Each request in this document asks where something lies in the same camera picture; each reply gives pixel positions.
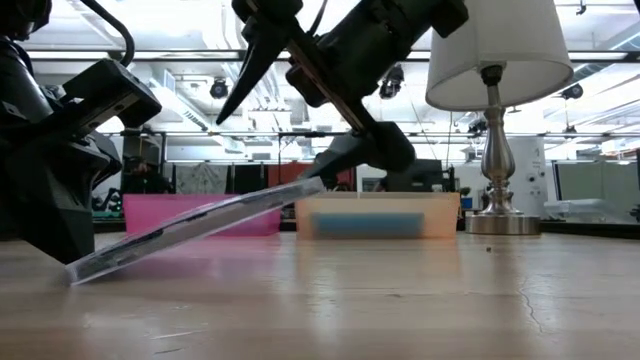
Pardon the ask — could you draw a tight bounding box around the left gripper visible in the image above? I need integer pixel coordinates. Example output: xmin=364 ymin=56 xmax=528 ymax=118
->
xmin=0 ymin=42 xmax=162 ymax=265

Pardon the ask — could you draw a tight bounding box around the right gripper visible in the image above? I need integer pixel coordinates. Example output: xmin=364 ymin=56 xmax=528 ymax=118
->
xmin=215 ymin=0 xmax=441 ymax=194

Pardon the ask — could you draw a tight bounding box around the clear black-tray jewel case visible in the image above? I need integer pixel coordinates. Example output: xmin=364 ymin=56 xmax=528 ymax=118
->
xmin=63 ymin=176 xmax=327 ymax=287

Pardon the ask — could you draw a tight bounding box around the black ceiling spotlight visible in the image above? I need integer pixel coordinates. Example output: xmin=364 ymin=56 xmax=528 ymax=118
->
xmin=560 ymin=82 xmax=585 ymax=101
xmin=378 ymin=63 xmax=405 ymax=100
xmin=208 ymin=77 xmax=230 ymax=100

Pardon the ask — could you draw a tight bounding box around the red backdrop board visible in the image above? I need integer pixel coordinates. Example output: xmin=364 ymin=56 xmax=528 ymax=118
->
xmin=267 ymin=162 xmax=357 ymax=196

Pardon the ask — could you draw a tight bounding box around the person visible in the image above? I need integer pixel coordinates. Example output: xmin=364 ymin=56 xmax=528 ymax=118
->
xmin=121 ymin=154 xmax=174 ymax=196

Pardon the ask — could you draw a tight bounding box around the pink translucent plastic bin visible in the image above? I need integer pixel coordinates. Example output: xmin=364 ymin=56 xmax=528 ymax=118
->
xmin=122 ymin=193 xmax=283 ymax=238

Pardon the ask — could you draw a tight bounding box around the black backdrop panel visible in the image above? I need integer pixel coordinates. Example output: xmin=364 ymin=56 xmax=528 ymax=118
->
xmin=227 ymin=163 xmax=269 ymax=196

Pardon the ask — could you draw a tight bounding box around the black computer monitor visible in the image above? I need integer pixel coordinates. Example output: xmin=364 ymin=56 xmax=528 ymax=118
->
xmin=384 ymin=158 xmax=444 ymax=194

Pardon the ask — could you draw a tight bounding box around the grey cloth backdrop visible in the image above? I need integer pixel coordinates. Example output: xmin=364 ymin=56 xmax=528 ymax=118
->
xmin=174 ymin=163 xmax=229 ymax=196

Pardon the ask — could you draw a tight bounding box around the long black horizontal bar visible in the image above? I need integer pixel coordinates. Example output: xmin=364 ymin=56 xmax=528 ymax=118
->
xmin=24 ymin=48 xmax=640 ymax=63

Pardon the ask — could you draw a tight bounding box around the orange translucent plastic bin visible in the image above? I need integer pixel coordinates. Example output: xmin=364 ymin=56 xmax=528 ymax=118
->
xmin=294 ymin=191 xmax=462 ymax=240

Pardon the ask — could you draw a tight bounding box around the white shade table lamp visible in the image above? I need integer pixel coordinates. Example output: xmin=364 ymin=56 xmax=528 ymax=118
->
xmin=424 ymin=0 xmax=575 ymax=236

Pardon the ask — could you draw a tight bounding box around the white building column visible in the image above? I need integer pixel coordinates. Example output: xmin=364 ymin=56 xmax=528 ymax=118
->
xmin=508 ymin=135 xmax=550 ymax=217

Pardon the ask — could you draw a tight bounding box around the white box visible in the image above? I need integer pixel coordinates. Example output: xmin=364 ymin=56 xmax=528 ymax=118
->
xmin=543 ymin=198 xmax=607 ymax=222

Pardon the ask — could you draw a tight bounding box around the green partition screen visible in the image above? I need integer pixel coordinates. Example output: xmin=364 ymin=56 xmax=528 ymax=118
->
xmin=553 ymin=160 xmax=640 ymax=224

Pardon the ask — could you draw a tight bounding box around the black background rig frame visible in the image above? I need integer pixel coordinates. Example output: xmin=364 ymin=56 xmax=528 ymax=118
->
xmin=107 ymin=129 xmax=481 ymax=201

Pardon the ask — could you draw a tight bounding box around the black aluminium table frame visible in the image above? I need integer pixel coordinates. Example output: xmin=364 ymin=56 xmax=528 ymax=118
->
xmin=92 ymin=219 xmax=640 ymax=240

